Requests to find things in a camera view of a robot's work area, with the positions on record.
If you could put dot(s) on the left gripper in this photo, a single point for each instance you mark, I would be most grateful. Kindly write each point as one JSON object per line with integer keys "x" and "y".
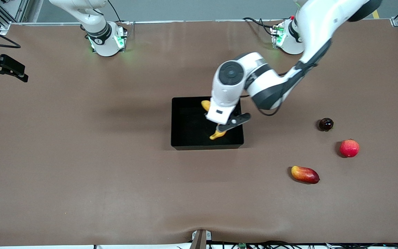
{"x": 222, "y": 127}

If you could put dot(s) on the dark purple round fruit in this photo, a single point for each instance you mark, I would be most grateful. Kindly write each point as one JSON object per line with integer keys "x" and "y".
{"x": 325, "y": 124}

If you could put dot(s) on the black plastic box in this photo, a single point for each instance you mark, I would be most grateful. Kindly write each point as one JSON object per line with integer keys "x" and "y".
{"x": 188, "y": 133}

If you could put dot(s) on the metal table edge bracket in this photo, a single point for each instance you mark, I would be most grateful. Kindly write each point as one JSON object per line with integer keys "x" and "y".
{"x": 200, "y": 239}

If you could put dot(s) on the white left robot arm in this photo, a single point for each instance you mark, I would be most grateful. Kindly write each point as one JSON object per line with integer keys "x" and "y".
{"x": 316, "y": 20}

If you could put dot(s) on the yellow banana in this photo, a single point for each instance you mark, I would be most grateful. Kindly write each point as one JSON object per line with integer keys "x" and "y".
{"x": 216, "y": 135}

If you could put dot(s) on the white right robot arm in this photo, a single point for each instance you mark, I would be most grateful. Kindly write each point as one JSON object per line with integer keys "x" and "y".
{"x": 107, "y": 46}

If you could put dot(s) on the red yellow mango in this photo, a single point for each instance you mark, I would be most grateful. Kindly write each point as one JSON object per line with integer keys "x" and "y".
{"x": 305, "y": 174}

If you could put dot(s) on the large table cover mat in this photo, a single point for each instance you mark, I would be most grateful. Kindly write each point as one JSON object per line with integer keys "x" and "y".
{"x": 81, "y": 155}

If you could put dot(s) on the red apple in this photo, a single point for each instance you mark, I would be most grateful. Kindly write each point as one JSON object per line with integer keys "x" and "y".
{"x": 349, "y": 148}

